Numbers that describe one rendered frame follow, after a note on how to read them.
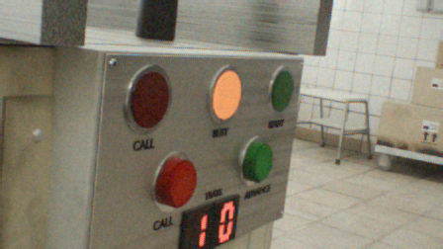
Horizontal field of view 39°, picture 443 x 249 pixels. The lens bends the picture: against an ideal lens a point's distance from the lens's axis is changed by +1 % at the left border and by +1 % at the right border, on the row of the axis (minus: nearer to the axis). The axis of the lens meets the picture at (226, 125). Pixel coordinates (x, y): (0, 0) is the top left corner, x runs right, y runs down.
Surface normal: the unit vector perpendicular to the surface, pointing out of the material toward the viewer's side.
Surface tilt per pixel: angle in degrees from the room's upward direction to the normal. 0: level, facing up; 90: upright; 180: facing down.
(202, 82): 90
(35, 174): 90
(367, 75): 90
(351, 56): 90
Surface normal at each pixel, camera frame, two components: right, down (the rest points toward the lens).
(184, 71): 0.84, 0.18
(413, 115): -0.51, 0.04
